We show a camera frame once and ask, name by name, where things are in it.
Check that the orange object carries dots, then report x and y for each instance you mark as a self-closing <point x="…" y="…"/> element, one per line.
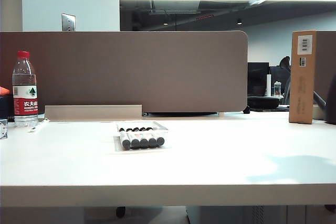
<point x="4" y="90"/>

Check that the metal wall switch plate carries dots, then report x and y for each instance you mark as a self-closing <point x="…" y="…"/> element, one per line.
<point x="68" y="22"/>

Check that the white table leg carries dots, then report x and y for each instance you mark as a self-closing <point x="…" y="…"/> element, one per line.
<point x="193" y="214"/>

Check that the clear plastic marker packaging box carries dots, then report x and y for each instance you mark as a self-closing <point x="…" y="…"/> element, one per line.
<point x="116" y="148"/>

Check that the black partition clamp knob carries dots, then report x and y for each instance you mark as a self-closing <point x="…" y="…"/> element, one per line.
<point x="247" y="109"/>

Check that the red ceiling led sign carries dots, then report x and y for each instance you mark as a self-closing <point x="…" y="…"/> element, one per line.
<point x="204" y="17"/>

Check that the beige low desk riser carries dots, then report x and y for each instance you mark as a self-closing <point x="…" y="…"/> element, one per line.
<point x="92" y="112"/>

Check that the small silver metal block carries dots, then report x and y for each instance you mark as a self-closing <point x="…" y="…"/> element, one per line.
<point x="3" y="129"/>

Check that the small clear glass bottle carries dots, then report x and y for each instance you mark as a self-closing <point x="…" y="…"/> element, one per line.
<point x="277" y="90"/>

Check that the black round cushion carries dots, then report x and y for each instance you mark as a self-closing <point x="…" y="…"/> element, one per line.
<point x="262" y="102"/>

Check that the dark blue object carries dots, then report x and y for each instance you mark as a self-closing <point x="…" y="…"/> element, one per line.
<point x="5" y="106"/>

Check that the black caster wheel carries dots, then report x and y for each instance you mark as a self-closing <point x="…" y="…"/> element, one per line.
<point x="121" y="211"/>

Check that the clear red-label water bottle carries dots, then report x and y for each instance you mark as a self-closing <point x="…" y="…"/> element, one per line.
<point x="25" y="103"/>

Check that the white slim cylinder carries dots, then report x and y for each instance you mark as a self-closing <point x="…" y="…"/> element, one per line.
<point x="269" y="85"/>

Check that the black computer monitor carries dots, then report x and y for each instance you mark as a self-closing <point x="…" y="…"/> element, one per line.
<point x="258" y="77"/>

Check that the dark rounded object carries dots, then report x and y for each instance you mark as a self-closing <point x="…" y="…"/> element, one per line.
<point x="331" y="103"/>

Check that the brown desk partition panel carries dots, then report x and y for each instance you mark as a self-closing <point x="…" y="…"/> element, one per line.
<point x="131" y="72"/>

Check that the dark office chair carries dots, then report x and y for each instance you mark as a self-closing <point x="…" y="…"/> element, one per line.
<point x="284" y="62"/>

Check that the black flat partition base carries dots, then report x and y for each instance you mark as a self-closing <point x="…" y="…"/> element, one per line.
<point x="181" y="114"/>

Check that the tall brown cardboard box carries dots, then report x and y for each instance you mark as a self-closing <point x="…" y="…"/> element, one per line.
<point x="302" y="90"/>

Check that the brown neighbouring partition panel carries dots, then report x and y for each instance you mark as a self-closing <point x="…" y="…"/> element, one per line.
<point x="325" y="56"/>

